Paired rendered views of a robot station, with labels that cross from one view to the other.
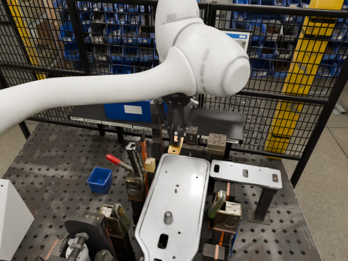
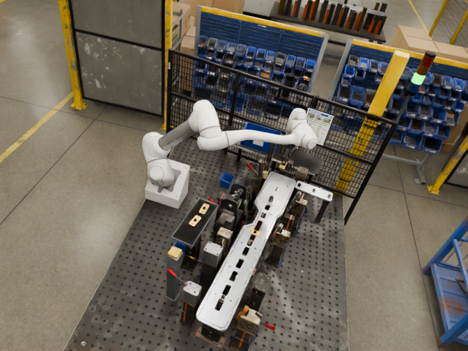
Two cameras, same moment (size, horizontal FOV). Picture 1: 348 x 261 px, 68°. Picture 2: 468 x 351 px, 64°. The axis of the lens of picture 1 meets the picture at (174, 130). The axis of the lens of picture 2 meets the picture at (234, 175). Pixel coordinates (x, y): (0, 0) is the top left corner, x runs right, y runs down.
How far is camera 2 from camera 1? 1.83 m
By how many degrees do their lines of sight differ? 2
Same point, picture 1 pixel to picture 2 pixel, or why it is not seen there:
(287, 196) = (338, 216)
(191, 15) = (303, 118)
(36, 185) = not seen: hidden behind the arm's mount
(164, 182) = (270, 184)
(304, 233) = (340, 235)
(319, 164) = (384, 219)
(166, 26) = (293, 120)
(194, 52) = (301, 134)
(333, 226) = (376, 260)
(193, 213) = (283, 200)
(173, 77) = (293, 139)
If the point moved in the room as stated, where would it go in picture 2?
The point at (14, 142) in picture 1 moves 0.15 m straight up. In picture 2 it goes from (134, 144) to (134, 134)
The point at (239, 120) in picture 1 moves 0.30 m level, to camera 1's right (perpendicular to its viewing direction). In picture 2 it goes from (319, 163) to (354, 170)
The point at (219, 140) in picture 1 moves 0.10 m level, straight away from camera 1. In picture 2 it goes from (304, 170) to (307, 164)
